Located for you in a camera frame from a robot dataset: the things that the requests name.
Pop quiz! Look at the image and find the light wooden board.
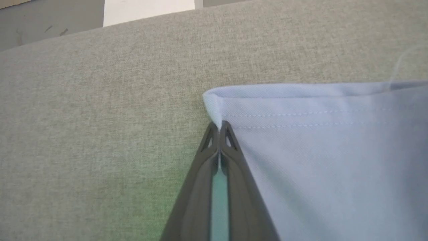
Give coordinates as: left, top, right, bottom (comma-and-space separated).
0, 0, 34, 9

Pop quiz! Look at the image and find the grey fabric sofa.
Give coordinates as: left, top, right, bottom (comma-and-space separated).
0, 0, 428, 241

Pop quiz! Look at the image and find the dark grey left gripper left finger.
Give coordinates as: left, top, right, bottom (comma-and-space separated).
160, 121, 221, 241

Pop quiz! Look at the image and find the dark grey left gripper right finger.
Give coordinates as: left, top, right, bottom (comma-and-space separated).
219, 120, 281, 241

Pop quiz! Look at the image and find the light blue garment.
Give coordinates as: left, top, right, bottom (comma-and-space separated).
202, 45, 428, 241

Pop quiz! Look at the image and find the white square pillar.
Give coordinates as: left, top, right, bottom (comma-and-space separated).
103, 0, 195, 27

